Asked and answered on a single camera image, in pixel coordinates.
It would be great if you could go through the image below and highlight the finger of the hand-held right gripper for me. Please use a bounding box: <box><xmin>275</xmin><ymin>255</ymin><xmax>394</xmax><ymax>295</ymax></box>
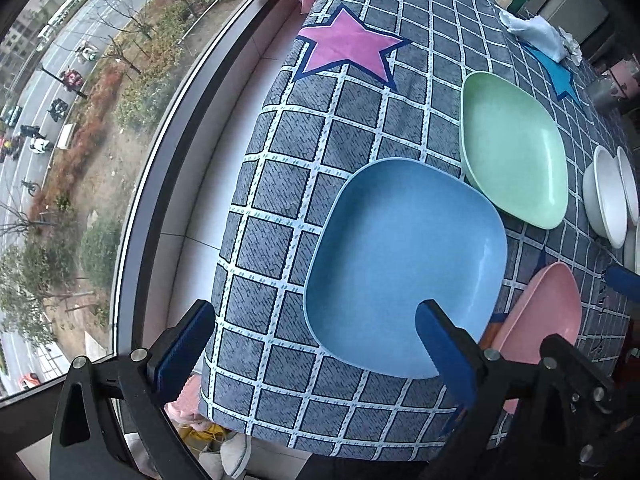
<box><xmin>604</xmin><ymin>265</ymin><xmax>640</xmax><ymax>295</ymax></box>

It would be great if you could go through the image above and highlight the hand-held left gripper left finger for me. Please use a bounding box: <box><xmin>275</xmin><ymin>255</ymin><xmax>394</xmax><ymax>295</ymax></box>
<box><xmin>50</xmin><ymin>299</ymin><xmax>217</xmax><ymax>480</ymax></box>

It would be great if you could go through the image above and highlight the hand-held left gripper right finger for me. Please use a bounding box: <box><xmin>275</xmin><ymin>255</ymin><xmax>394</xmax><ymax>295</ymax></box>
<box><xmin>414</xmin><ymin>299</ymin><xmax>640</xmax><ymax>480</ymax></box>

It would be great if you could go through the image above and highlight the white bowl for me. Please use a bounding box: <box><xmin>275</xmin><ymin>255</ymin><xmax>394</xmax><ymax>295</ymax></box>
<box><xmin>616</xmin><ymin>146</ymin><xmax>640</xmax><ymax>227</ymax></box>
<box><xmin>582</xmin><ymin>146</ymin><xmax>629</xmax><ymax>250</ymax></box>

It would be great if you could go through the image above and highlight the pink square plate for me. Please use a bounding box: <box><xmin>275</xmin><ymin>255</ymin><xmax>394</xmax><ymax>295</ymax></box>
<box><xmin>477</xmin><ymin>262</ymin><xmax>583</xmax><ymax>416</ymax></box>

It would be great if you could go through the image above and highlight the blue square plate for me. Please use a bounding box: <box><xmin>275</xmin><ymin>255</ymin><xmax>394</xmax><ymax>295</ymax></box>
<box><xmin>303</xmin><ymin>158</ymin><xmax>509</xmax><ymax>380</ymax></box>

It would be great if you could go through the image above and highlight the green square plate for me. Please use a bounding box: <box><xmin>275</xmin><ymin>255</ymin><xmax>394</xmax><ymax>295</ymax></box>
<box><xmin>460</xmin><ymin>71</ymin><xmax>569</xmax><ymax>231</ymax></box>

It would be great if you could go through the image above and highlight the pink plush slipper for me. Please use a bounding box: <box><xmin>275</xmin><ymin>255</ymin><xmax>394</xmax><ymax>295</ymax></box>
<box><xmin>164</xmin><ymin>374</ymin><xmax>207</xmax><ymax>424</ymax></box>

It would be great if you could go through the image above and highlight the yellow cloth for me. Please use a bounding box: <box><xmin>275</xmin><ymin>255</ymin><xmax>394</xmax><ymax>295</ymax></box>
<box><xmin>177</xmin><ymin>422</ymin><xmax>224</xmax><ymax>454</ymax></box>

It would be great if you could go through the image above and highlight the grey plush slipper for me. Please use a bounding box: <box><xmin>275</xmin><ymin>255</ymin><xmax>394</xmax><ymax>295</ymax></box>
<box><xmin>219</xmin><ymin>432</ymin><xmax>252</xmax><ymax>479</ymax></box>

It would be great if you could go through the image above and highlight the metal cup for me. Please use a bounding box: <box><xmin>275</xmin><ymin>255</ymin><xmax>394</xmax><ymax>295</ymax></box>
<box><xmin>586</xmin><ymin>76</ymin><xmax>622</xmax><ymax>112</ymax></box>

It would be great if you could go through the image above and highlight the pink cup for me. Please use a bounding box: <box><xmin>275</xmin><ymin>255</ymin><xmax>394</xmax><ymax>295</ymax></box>
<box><xmin>607</xmin><ymin>57</ymin><xmax>640</xmax><ymax>102</ymax></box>

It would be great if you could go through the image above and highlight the white window sill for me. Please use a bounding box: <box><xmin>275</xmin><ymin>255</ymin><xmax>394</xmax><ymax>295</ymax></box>
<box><xmin>159</xmin><ymin>5</ymin><xmax>316</xmax><ymax>361</ymax></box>

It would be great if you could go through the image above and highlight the grey checked star blanket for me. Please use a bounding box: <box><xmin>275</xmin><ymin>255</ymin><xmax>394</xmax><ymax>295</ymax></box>
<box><xmin>199</xmin><ymin>0</ymin><xmax>637</xmax><ymax>462</ymax></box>

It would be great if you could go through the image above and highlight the white crumpled tissue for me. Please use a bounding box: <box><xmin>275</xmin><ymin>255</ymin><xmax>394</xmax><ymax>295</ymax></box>
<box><xmin>499</xmin><ymin>9</ymin><xmax>584</xmax><ymax>65</ymax></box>

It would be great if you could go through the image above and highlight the dark window frame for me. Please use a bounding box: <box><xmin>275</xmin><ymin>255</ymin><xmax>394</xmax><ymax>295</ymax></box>
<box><xmin>0</xmin><ymin>0</ymin><xmax>281</xmax><ymax>411</ymax></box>

